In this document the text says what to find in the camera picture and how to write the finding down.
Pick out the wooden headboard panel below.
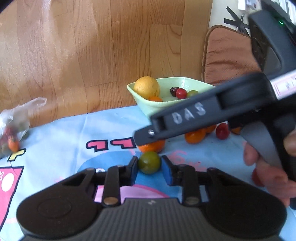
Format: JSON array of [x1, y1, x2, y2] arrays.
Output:
[[1, 1, 212, 126]]

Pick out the red tomato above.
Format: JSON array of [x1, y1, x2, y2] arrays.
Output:
[[176, 88, 187, 99], [251, 168, 264, 187]]

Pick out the Peppa Pig blue tablecloth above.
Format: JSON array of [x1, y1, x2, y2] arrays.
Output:
[[0, 105, 296, 241]]

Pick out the clear plastic bag of fruit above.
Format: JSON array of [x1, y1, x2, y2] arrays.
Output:
[[1, 97, 47, 159]]

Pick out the large yellow citrus fruit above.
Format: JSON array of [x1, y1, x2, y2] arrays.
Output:
[[133, 76, 160, 99]]

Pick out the black tape cross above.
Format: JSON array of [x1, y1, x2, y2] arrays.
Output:
[[224, 6, 250, 37]]

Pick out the light green rectangular bowl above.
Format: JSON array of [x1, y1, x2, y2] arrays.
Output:
[[127, 77, 214, 118]]

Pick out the white power plug adapter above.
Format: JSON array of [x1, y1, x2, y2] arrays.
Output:
[[238, 0, 260, 11]]

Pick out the person's right hand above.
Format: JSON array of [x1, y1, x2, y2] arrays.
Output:
[[243, 143, 295, 207]]

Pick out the small pink-red tomato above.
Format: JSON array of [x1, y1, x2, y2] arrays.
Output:
[[215, 123, 230, 140]]

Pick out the orange tomato front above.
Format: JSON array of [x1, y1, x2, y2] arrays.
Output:
[[148, 96, 163, 102]]

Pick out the brown seat cushion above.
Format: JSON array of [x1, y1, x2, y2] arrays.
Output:
[[201, 25, 261, 85]]

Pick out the green tomato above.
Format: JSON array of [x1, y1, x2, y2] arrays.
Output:
[[138, 151, 161, 175], [187, 90, 199, 98]]

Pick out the dark purple plum front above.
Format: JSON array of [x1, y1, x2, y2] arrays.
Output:
[[170, 87, 179, 97]]

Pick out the orange tomato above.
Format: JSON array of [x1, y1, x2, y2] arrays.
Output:
[[185, 128, 207, 144], [148, 96, 163, 102]]

